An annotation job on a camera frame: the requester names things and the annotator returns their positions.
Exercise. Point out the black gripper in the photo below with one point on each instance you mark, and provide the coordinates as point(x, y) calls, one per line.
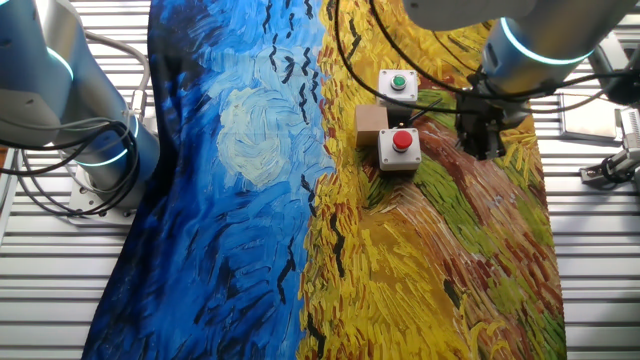
point(480, 114)

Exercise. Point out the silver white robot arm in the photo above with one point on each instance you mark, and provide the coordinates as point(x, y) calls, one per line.
point(30, 60)

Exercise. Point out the grey box red button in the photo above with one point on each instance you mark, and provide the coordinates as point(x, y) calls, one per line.
point(401, 141)

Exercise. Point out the black box with antenna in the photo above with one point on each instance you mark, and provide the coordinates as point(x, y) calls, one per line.
point(400, 117)

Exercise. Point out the grey box green button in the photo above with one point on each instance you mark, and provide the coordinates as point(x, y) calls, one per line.
point(398, 81)

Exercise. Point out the shiny metal plate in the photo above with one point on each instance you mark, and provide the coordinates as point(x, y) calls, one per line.
point(587, 117)

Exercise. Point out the small wooden block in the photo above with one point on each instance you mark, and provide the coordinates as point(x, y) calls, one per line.
point(371, 125)

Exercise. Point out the painted wheat field cloth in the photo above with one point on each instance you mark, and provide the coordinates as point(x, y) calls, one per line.
point(250, 225)

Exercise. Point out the small grey camera on clamp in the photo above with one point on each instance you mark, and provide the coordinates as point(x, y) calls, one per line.
point(615, 167)

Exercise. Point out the silver ribbed camera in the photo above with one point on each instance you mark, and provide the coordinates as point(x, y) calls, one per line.
point(631, 127)

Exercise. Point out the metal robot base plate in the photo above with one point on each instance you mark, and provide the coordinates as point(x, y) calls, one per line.
point(80, 200)

